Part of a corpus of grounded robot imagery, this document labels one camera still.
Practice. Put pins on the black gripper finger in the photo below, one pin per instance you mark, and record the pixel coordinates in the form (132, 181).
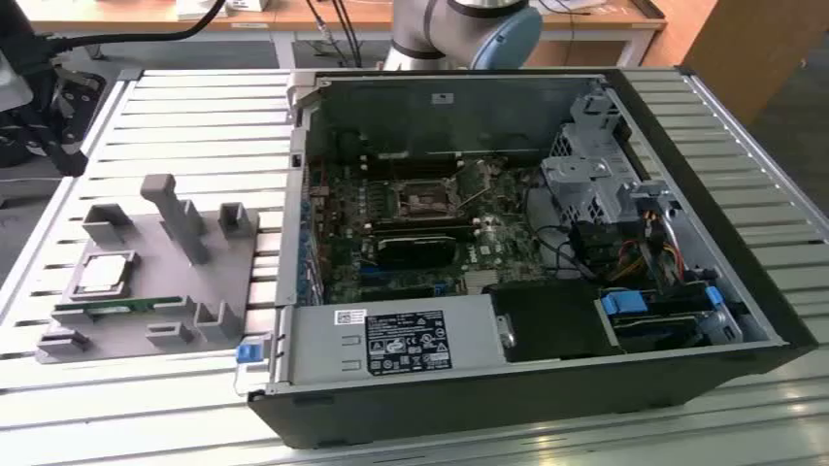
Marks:
(69, 155)

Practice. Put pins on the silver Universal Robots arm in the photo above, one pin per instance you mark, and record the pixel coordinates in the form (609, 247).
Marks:
(423, 29)

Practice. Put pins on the silver CPU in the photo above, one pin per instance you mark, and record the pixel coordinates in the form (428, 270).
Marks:
(103, 273)

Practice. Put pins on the black RAM slot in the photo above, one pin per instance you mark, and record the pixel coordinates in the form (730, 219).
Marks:
(420, 229)
(423, 167)

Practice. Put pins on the CPU socket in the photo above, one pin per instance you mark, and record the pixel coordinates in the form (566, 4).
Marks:
(427, 201)

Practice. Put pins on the grey parts rack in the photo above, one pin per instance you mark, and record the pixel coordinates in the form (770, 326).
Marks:
(161, 272)

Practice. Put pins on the green RAM stick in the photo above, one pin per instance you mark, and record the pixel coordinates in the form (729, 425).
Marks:
(132, 306)

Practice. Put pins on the white device on desk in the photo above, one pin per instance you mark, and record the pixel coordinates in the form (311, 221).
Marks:
(200, 9)

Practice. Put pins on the wooden desk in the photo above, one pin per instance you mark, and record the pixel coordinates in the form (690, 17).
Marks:
(311, 22)

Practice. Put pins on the blue case latch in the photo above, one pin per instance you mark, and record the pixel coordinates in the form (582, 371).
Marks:
(252, 353)

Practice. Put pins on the white barcode sticker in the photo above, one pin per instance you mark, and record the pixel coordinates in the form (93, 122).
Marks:
(350, 317)

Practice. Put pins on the grey power supply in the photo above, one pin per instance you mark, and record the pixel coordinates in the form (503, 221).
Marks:
(311, 349)

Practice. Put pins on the black graphics card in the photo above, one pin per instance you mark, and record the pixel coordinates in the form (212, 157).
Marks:
(414, 251)

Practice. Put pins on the small white case sticker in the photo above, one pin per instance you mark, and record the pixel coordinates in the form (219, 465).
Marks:
(443, 98)

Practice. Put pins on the thin metal locking lever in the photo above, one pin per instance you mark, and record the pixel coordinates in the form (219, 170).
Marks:
(478, 196)

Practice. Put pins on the black power supply label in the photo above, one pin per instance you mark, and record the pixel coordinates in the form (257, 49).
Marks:
(408, 345)

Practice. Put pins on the green motherboard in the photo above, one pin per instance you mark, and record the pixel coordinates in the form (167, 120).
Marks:
(492, 247)

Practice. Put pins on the grey metal drive cage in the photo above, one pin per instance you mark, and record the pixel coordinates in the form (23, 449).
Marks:
(582, 184)

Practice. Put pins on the black drive bay cover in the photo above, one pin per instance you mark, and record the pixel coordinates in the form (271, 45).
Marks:
(550, 320)

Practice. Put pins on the black open PC case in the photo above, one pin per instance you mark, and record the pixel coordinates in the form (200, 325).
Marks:
(518, 408)

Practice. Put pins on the blue disk carrier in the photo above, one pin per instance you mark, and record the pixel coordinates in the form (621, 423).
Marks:
(625, 303)

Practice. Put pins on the blue plastic clip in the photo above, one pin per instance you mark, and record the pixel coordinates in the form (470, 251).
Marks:
(713, 297)

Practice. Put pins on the brown wooden cabinet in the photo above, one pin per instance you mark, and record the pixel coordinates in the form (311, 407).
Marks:
(763, 53)

